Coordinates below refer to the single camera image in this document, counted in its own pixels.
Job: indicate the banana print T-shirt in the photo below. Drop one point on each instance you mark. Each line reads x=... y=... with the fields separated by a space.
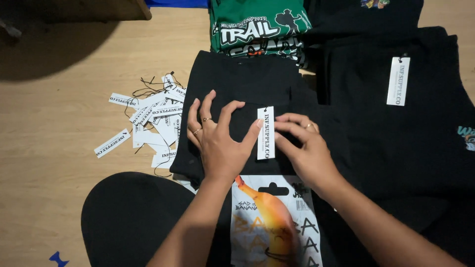
x=274 y=222

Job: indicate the pile of white paper tags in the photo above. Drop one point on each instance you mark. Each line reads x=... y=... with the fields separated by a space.
x=159 y=115

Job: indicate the person's left hand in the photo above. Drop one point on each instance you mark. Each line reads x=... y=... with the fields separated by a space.
x=219 y=148

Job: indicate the person's right hand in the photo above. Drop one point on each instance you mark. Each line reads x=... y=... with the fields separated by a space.
x=308 y=152

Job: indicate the black T-shirt with teal print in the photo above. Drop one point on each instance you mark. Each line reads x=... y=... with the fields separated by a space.
x=389 y=148

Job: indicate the blue cloth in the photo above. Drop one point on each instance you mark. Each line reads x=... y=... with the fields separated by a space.
x=176 y=3

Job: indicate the black T-shirt with colourful print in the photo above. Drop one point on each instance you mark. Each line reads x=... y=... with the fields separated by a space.
x=363 y=18

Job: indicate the white hang tag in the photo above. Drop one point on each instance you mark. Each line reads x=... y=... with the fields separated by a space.
x=266 y=142
x=398 y=81

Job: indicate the dark wooden furniture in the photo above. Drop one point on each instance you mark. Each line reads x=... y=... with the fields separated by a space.
x=74 y=9

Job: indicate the green printed T-shirt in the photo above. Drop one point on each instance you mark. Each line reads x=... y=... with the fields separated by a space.
x=267 y=47
x=259 y=22

